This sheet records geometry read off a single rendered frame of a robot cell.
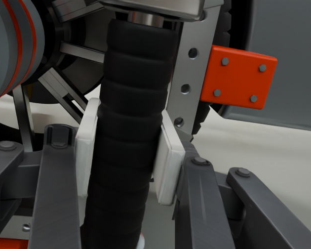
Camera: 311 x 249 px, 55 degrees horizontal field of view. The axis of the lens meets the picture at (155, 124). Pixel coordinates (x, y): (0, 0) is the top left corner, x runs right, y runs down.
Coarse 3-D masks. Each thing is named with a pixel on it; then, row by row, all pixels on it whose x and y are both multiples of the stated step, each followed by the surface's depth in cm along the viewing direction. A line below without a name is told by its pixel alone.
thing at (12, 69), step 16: (0, 0) 25; (16, 0) 30; (0, 16) 24; (16, 16) 28; (32, 16) 33; (0, 32) 24; (16, 32) 27; (32, 32) 32; (0, 48) 25; (16, 48) 27; (32, 48) 32; (0, 64) 25; (16, 64) 28; (32, 64) 34; (0, 80) 26; (16, 80) 30; (0, 96) 29
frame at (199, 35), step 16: (208, 0) 34; (208, 16) 35; (192, 32) 35; (208, 32) 36; (192, 48) 40; (208, 48) 36; (176, 64) 36; (192, 64) 37; (176, 80) 37; (192, 80) 37; (176, 96) 38; (192, 96) 38; (176, 112) 38; (192, 112) 39; (176, 128) 39; (192, 128) 40; (32, 208) 43; (80, 208) 42; (16, 224) 41; (80, 224) 42
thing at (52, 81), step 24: (48, 0) 42; (72, 0) 42; (48, 24) 47; (168, 24) 46; (48, 48) 48; (72, 48) 44; (48, 72) 45; (24, 96) 46; (72, 96) 47; (24, 120) 47; (24, 144) 49
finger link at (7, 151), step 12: (0, 144) 11; (12, 144) 11; (0, 156) 11; (12, 156) 11; (0, 168) 10; (12, 168) 11; (0, 180) 10; (0, 204) 11; (12, 204) 11; (0, 216) 11; (0, 228) 10
